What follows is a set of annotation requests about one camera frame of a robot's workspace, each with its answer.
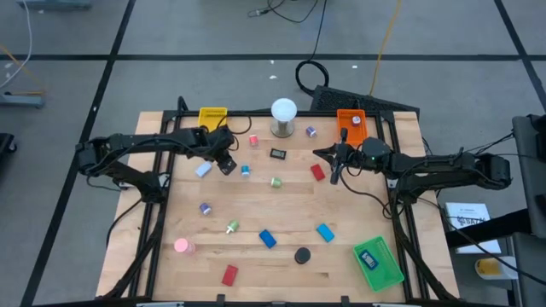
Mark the orange sand hourglass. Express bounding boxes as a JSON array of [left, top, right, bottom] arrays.
[[293, 246, 312, 265]]

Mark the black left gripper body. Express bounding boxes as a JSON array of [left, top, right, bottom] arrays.
[[203, 126, 236, 159]]

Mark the light blue USB wall charger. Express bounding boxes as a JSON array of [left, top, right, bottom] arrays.
[[195, 160, 213, 179]]

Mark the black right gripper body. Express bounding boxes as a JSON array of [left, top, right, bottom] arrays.
[[330, 127, 366, 185]]

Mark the yellow and white roll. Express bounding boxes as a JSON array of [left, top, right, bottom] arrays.
[[474, 257, 520, 281]]

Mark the yellow plastic basket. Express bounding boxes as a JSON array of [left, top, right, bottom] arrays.
[[197, 106, 229, 132]]

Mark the orange plastic basket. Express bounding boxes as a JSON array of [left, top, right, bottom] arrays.
[[336, 108, 369, 147]]

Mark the grey metal cart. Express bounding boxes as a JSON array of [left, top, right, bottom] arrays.
[[510, 113, 546, 307]]

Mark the cyan rectangular case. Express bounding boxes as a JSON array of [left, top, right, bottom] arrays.
[[316, 223, 336, 244]]

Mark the black table frame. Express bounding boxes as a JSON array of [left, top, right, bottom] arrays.
[[102, 96, 460, 307]]

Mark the white bulb table lamp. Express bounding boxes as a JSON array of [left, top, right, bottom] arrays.
[[270, 97, 299, 139]]

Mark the green plastic basket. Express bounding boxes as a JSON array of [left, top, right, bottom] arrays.
[[352, 235, 405, 293]]

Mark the pink cap hourglass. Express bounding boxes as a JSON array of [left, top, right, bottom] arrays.
[[173, 237, 197, 256]]

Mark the yellow floor cable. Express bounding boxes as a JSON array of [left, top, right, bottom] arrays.
[[369, 0, 403, 96]]

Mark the coiled black floor cable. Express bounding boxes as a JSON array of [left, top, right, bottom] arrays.
[[294, 0, 330, 97]]

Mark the dark blue rectangular case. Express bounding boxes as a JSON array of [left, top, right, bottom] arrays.
[[258, 229, 278, 249]]

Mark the blue case with white label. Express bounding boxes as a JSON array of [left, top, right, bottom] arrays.
[[357, 249, 380, 271]]

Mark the black caster wheel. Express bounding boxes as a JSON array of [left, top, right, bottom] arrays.
[[0, 132, 18, 154]]

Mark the white printed booklet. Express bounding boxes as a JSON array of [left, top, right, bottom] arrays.
[[444, 202, 503, 255]]

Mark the black flat bar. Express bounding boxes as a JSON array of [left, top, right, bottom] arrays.
[[445, 208, 534, 249]]

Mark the grey floor stand foot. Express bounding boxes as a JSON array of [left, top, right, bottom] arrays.
[[0, 94, 46, 110], [16, 0, 93, 12]]

